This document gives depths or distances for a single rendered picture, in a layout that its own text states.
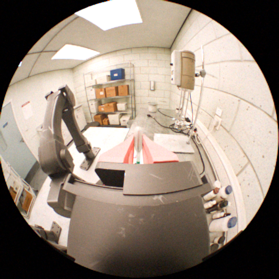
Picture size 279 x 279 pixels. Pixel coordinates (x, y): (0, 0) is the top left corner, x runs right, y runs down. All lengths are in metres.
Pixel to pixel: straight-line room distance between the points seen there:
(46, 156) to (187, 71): 0.59
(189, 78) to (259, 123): 0.41
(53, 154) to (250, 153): 0.67
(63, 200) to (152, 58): 2.70
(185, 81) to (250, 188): 0.61
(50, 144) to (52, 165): 0.04
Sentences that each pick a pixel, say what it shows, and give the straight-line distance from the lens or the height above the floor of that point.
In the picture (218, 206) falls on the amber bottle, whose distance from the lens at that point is 0.46.
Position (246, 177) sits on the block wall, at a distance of 0.54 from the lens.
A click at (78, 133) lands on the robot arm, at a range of 0.44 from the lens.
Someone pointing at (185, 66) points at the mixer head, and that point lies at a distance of 0.49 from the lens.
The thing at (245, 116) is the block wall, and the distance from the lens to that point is 0.55.
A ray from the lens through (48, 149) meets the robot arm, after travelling 0.22.
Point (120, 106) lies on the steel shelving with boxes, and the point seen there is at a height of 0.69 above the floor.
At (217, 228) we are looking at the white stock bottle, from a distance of 0.47.
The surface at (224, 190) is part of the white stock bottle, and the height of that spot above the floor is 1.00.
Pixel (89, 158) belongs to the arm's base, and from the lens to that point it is 0.57.
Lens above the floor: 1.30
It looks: 37 degrees down
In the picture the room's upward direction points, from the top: 2 degrees counter-clockwise
